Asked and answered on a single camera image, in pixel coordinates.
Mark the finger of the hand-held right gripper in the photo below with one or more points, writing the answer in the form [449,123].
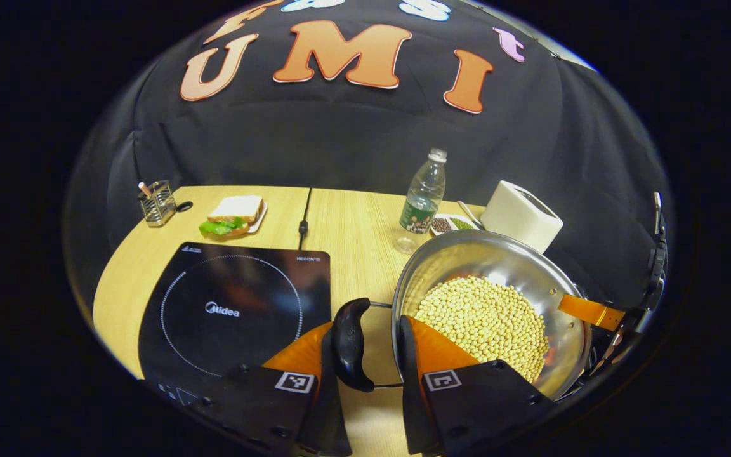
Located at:
[619,343]

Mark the white toaster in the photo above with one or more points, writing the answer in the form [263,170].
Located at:
[518,219]

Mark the small dish of beans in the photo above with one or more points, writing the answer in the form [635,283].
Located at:
[449,224]

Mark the metal mesh utensil holder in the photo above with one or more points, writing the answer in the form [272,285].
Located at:
[159,206]

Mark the clear plastic water bottle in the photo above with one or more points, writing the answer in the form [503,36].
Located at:
[422,203]

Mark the small white plate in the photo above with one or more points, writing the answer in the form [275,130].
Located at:
[259,219]

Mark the sandwich with lettuce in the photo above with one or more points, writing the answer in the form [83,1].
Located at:
[232,216]

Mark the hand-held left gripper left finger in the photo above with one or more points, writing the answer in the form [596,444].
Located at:
[330,412]

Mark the pile of soybeans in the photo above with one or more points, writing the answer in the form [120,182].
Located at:
[486,317]

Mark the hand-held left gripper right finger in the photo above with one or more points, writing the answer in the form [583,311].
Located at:
[413,406]

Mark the black backdrop cloth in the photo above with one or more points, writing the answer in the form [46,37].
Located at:
[340,139]

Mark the black induction cooktop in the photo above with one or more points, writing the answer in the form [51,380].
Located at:
[232,311]

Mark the white spoon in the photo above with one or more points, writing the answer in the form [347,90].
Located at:
[469,214]

